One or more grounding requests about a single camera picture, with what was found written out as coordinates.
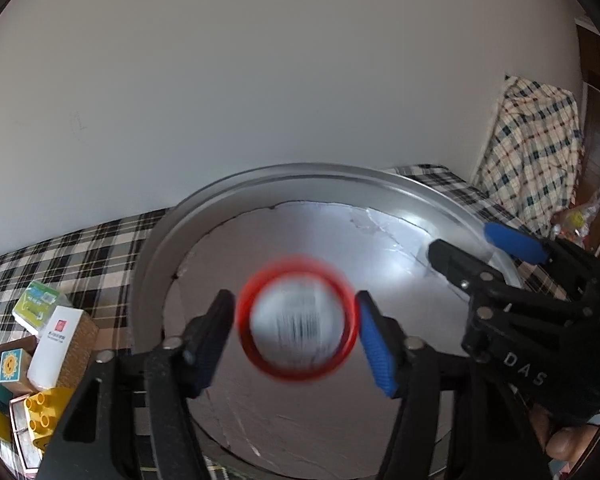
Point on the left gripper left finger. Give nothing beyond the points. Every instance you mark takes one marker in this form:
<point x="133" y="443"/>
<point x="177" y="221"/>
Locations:
<point x="205" y="339"/>

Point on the right hand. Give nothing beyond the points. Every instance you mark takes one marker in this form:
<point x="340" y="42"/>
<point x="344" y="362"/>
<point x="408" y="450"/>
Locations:
<point x="567" y="444"/>

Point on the red tape roll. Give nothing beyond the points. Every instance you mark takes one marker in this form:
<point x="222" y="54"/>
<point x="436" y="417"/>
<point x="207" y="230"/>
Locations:
<point x="297" y="319"/>

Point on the sun picture toy block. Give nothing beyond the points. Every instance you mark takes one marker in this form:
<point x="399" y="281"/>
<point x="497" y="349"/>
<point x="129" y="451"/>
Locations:
<point x="14" y="367"/>

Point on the black white plaid tablecloth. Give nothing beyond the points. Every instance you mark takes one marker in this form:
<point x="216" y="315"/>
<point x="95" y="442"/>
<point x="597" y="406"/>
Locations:
<point x="94" y="267"/>

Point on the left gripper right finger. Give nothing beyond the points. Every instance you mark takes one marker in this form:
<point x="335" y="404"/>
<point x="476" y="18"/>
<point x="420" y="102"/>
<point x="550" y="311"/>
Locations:
<point x="383" y="341"/>

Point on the green label plastic case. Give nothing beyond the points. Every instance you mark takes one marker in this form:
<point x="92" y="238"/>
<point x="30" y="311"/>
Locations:
<point x="36" y="305"/>

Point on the plastic bag with smiley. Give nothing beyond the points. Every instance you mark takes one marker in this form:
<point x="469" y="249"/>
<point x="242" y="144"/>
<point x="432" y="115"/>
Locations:
<point x="575" y="223"/>

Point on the yellow studded toy brick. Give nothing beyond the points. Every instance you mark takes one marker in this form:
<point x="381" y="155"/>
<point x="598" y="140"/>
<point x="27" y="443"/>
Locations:
<point x="44" y="411"/>

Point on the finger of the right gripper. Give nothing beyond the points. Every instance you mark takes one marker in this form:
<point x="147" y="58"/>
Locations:
<point x="515" y="243"/>
<point x="468" y="273"/>

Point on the white cardboard box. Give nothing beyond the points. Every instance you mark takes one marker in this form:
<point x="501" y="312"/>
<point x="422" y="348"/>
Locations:
<point x="64" y="350"/>

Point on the beige plaid cloth cover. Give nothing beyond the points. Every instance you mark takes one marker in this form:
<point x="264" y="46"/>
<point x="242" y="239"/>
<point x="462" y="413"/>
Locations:
<point x="532" y="158"/>

